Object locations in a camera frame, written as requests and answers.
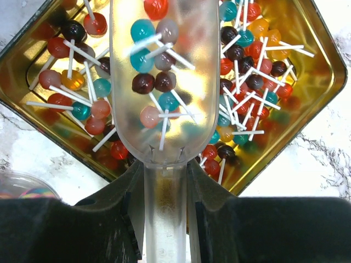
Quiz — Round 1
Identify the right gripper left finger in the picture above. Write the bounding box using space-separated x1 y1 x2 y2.
1 161 144 262

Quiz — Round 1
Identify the square tin of lollipops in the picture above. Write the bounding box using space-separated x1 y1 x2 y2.
1 1 350 202

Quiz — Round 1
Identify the clear plastic scoop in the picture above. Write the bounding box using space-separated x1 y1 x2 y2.
110 1 220 262

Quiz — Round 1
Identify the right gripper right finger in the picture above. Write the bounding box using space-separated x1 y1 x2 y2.
186 161 350 262

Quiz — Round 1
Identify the clear glass jar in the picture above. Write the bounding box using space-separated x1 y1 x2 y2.
1 171 60 199

